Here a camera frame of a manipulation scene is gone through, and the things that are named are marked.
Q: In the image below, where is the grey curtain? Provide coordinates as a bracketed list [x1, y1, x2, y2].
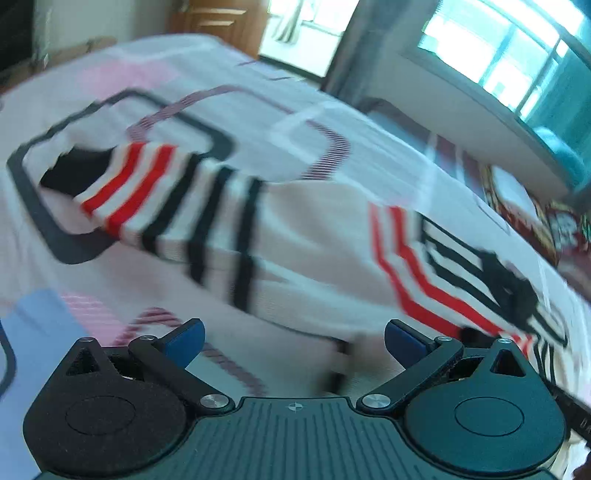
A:
[320, 0, 444, 109]

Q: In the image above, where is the red black striped white sweater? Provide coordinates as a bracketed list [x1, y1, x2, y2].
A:
[39, 142, 573, 393]

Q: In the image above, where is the dark furniture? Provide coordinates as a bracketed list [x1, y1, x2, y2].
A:
[0, 0, 37, 72]

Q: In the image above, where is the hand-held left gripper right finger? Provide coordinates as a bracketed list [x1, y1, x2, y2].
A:
[359, 319, 528, 412]

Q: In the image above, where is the balcony window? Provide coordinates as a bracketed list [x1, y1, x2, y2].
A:
[260, 0, 360, 80]

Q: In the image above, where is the bed with patterned sheet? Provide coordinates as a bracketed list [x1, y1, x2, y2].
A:
[0, 34, 591, 480]

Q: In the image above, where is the wooden door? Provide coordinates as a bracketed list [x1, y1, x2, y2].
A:
[168, 0, 271, 58]

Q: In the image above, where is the large window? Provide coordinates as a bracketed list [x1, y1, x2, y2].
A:
[417, 0, 591, 123]

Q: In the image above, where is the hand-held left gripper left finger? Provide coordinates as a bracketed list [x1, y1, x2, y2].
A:
[65, 318, 235, 414]

